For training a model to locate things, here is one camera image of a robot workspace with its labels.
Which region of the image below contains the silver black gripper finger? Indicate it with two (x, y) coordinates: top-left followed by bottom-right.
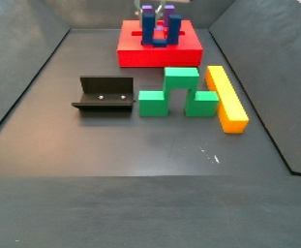
(133, 0), (142, 16)

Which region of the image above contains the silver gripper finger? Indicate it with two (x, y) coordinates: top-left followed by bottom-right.
(154, 0), (165, 17)

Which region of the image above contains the blue U-shaped block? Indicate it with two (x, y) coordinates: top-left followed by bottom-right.
(141, 14), (182, 47)

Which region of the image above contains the black angled fixture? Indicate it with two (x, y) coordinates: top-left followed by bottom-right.
(70, 76), (134, 111)

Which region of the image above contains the purple U-shaped block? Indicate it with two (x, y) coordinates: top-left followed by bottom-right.
(139, 5), (174, 30)

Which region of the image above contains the red puzzle base block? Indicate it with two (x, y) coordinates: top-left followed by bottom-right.
(115, 19), (202, 68)

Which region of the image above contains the green stepped block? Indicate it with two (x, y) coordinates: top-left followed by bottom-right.
(138, 67), (218, 117)

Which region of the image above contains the yellow long block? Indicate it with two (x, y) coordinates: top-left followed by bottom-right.
(203, 66), (249, 134)

